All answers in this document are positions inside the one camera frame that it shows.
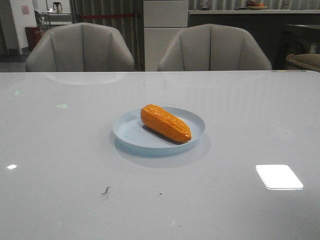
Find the orange toy corn cob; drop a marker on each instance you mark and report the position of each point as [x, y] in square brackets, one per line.
[165, 123]

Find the light blue round plate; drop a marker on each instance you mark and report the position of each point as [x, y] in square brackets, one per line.
[135, 137]

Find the right beige upholstered chair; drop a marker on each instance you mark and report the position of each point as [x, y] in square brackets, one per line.
[213, 47]

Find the beige upholstered chair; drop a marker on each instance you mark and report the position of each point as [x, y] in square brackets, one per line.
[81, 47]
[213, 47]

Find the white cabinet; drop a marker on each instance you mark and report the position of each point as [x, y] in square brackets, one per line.
[162, 20]

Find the left beige upholstered chair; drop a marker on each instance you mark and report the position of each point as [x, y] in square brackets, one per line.
[81, 47]

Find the red barrier belt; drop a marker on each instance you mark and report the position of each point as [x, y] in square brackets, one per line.
[107, 16]

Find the dark counter with light top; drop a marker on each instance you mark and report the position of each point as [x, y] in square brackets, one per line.
[278, 32]

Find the fruit bowl on counter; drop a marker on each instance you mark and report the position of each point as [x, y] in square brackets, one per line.
[254, 5]

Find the red bin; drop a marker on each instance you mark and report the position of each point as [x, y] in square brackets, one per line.
[33, 35]

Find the tan cushion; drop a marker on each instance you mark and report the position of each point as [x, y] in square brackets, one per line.
[307, 61]

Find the pink wall notice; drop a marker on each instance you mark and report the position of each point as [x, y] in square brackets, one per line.
[25, 9]

